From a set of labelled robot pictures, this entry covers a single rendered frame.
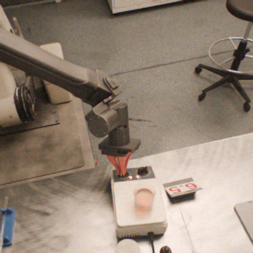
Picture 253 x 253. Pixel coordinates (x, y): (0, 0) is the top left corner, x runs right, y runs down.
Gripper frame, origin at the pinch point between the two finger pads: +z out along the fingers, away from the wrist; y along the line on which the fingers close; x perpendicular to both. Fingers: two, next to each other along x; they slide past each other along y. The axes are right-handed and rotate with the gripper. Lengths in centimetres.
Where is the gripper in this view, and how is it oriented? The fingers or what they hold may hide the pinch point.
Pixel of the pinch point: (122, 171)
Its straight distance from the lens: 79.1
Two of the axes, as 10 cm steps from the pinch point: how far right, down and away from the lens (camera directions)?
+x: 4.2, -3.8, 8.2
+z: 0.9, 9.2, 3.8
